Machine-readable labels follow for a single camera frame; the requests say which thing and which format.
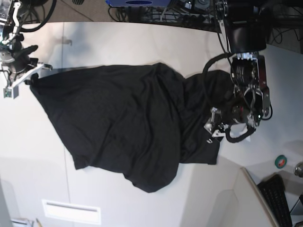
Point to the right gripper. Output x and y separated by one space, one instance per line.
14 58

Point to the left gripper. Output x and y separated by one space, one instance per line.
249 110

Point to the black t-shirt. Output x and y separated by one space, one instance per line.
139 121

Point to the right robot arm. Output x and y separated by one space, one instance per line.
13 15

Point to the green tape roll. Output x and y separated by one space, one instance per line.
280 161

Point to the black keyboard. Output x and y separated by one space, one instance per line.
273 191

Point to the white divider panel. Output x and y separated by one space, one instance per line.
253 209

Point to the silver metal knob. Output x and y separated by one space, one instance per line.
298 170

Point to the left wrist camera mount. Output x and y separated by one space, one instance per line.
248 131

